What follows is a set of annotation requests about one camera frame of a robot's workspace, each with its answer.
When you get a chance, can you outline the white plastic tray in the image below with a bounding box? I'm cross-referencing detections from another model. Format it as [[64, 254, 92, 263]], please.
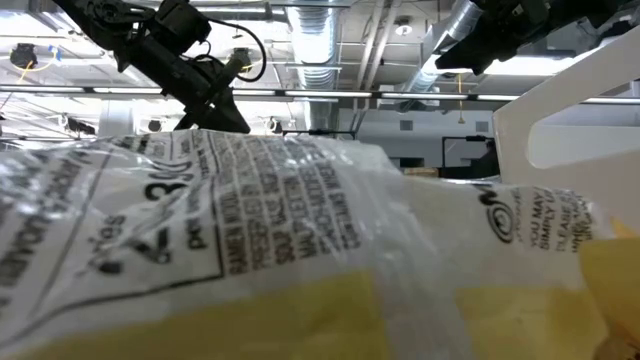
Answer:
[[492, 24, 640, 231]]

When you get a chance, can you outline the person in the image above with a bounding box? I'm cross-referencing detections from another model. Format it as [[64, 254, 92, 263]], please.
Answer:
[[472, 138, 501, 180]]

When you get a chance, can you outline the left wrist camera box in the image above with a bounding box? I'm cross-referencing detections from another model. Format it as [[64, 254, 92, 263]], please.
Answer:
[[153, 0, 212, 47]]

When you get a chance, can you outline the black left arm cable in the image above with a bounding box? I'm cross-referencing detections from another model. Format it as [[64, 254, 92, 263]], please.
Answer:
[[189, 18, 269, 84]]

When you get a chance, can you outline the white column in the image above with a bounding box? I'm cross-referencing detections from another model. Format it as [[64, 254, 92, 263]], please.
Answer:
[[97, 99, 136, 140]]

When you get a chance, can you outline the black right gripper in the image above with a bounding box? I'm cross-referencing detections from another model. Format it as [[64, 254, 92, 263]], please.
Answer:
[[434, 0, 566, 76]]

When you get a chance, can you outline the long ceiling light strip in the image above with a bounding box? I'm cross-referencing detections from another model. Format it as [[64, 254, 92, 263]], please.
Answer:
[[0, 85, 640, 105]]

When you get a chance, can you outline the ribbed silver ceiling duct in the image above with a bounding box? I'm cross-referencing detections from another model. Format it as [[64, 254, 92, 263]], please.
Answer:
[[285, 0, 342, 132]]

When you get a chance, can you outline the yellow white ramen packet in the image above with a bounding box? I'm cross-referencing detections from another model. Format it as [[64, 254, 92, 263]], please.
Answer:
[[0, 128, 640, 360]]

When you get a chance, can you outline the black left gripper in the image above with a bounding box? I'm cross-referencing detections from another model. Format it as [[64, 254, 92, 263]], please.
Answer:
[[115, 37, 251, 134]]

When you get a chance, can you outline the black ceiling cord reel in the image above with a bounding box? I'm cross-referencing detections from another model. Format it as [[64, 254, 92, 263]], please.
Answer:
[[227, 45, 269, 76], [9, 42, 61, 71]]

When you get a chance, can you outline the yellow hanging cord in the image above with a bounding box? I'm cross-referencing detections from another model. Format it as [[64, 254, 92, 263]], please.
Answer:
[[455, 73, 466, 125]]

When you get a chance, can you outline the smooth silver ceiling duct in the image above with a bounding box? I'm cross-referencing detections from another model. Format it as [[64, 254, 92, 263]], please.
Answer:
[[399, 0, 484, 112]]

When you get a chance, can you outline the grey ceiling pipe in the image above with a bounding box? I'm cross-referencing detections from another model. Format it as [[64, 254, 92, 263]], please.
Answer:
[[352, 0, 396, 132]]

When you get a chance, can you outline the black door frame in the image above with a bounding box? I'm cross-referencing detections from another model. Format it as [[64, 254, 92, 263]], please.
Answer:
[[441, 134, 496, 179]]

